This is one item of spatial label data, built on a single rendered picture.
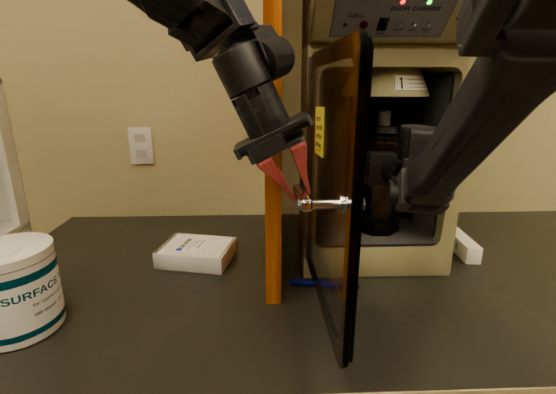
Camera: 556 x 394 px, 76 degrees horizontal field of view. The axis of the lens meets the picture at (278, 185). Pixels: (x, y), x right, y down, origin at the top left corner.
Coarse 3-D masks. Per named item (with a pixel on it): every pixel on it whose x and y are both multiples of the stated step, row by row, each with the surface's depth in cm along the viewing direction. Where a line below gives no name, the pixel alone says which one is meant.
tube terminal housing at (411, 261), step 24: (312, 48) 64; (384, 48) 65; (408, 48) 65; (432, 48) 65; (456, 48) 65; (432, 72) 77; (456, 72) 69; (456, 192) 72; (456, 216) 74; (360, 264) 76; (384, 264) 76; (408, 264) 76; (432, 264) 77
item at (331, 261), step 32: (352, 32) 36; (320, 64) 54; (352, 64) 37; (320, 96) 55; (352, 96) 37; (352, 128) 37; (320, 160) 56; (352, 160) 37; (320, 192) 56; (352, 192) 38; (320, 224) 57; (352, 224) 39; (320, 256) 57; (352, 256) 40; (320, 288) 58; (352, 288) 41
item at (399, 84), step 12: (372, 72) 70; (384, 72) 69; (396, 72) 69; (408, 72) 69; (420, 72) 72; (372, 84) 70; (384, 84) 69; (396, 84) 68; (408, 84) 69; (420, 84) 70; (372, 96) 69; (384, 96) 68; (396, 96) 68; (408, 96) 68; (420, 96) 70
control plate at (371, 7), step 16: (336, 0) 55; (352, 0) 55; (368, 0) 55; (384, 0) 55; (416, 0) 55; (448, 0) 55; (336, 16) 57; (352, 16) 57; (368, 16) 57; (384, 16) 57; (400, 16) 58; (416, 16) 58; (432, 16) 58; (448, 16) 58; (336, 32) 60; (368, 32) 60; (384, 32) 60; (400, 32) 60; (416, 32) 60; (432, 32) 60
